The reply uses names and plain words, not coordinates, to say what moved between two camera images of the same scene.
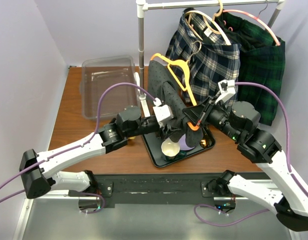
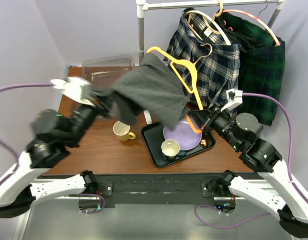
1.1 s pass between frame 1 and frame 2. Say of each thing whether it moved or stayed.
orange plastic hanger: moved
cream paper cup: stayed
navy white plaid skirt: stayed
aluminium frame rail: stayed
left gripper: moved
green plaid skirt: stayed
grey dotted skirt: moved
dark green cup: stayed
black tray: stayed
